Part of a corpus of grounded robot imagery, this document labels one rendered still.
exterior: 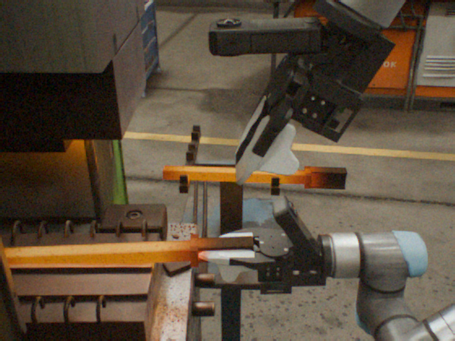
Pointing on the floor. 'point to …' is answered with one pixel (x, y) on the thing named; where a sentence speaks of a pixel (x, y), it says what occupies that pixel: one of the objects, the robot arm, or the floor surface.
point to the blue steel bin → (149, 24)
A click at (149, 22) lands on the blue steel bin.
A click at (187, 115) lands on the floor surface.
